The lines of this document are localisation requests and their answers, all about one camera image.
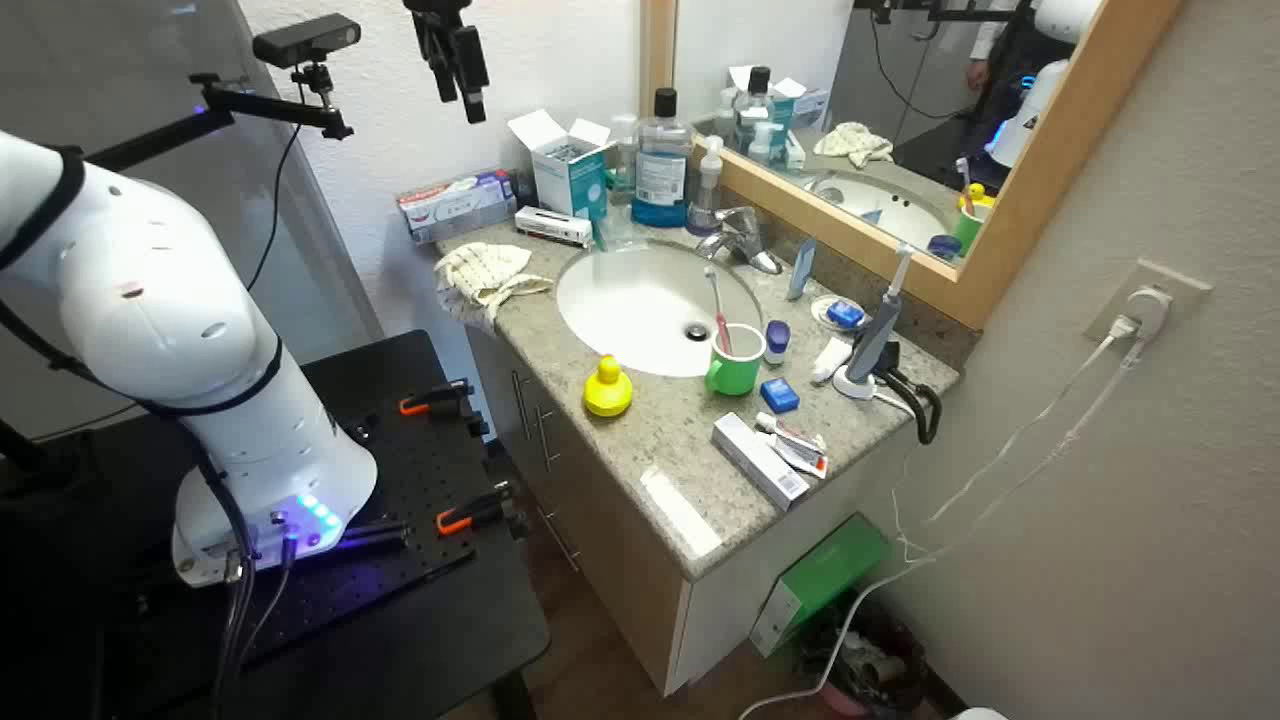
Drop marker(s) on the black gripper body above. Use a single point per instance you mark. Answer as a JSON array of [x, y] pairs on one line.
[[455, 55]]

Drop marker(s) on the yellow rubber duck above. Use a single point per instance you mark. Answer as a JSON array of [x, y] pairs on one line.
[[606, 390]]

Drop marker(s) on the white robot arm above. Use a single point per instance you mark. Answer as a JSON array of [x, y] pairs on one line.
[[152, 308]]

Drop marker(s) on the white oval sink basin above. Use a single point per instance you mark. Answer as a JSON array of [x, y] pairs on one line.
[[654, 307]]

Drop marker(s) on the tissue pack box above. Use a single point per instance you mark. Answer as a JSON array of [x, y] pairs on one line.
[[458, 206]]

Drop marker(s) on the open white box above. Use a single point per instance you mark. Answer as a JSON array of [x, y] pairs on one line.
[[568, 165]]

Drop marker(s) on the white tube near box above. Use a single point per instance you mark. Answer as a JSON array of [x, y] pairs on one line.
[[555, 225]]

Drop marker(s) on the beige cloth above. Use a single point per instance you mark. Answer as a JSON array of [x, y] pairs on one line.
[[480, 279]]

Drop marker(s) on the blue mouthwash bottle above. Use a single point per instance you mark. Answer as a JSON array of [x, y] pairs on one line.
[[661, 165]]

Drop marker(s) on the small clear pump bottle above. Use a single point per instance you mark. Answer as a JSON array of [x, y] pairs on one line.
[[703, 208]]

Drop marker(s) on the chrome faucet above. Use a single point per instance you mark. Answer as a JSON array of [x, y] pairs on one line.
[[738, 233]]

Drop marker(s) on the orange clamp upper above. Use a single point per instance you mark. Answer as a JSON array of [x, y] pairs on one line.
[[433, 401]]

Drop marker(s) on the orange clamp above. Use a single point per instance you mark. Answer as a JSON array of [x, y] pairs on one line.
[[433, 401], [490, 506]]

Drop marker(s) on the green cup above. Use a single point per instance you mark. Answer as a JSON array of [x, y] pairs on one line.
[[738, 356]]

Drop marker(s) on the blue contact lens case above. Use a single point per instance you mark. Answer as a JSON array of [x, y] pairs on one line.
[[847, 314]]

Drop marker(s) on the orange clamp lower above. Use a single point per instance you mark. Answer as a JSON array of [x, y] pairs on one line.
[[490, 506]]

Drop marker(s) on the blue floss container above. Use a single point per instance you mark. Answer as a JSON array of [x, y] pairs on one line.
[[780, 398]]

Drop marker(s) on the wood framed mirror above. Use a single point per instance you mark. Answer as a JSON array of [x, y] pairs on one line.
[[915, 136]]

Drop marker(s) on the electric toothbrush on charger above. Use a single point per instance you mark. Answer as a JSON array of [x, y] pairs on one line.
[[857, 372]]

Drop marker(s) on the toothpaste tube white red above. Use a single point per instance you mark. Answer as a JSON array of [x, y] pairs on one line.
[[792, 448]]

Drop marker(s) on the black robot table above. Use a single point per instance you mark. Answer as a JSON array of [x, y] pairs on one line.
[[388, 627]]

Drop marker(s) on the white vanity cabinet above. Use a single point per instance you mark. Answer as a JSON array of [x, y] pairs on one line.
[[667, 528]]

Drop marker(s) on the green box on cabinet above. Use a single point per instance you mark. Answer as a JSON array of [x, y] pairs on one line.
[[819, 578]]

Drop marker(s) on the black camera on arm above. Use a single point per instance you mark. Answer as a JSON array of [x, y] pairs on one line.
[[304, 40]]

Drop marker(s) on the white wall outlet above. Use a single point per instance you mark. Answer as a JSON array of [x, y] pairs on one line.
[[1148, 299]]

